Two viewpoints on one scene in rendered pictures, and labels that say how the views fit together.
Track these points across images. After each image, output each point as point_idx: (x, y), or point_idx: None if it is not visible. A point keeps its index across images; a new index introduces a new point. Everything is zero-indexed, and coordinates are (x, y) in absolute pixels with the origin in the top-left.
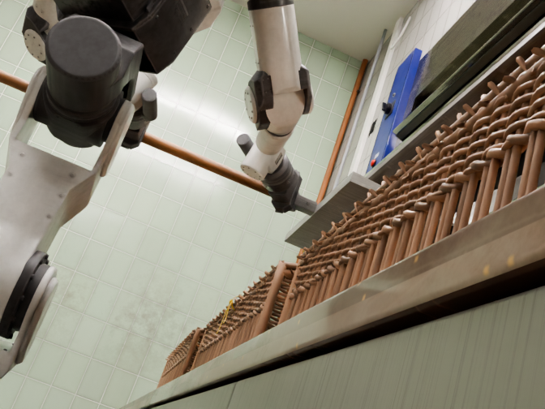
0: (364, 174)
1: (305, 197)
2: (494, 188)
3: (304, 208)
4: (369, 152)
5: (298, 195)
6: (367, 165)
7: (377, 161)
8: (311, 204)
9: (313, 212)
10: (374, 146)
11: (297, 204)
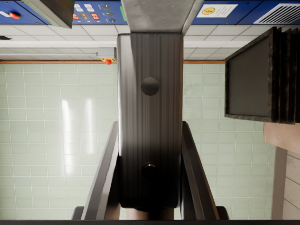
0: (39, 30)
1: (120, 110)
2: None
3: (180, 95)
4: (20, 32)
5: (129, 151)
6: (30, 29)
7: (7, 8)
8: (143, 67)
9: (182, 39)
10: (2, 23)
11: (179, 139)
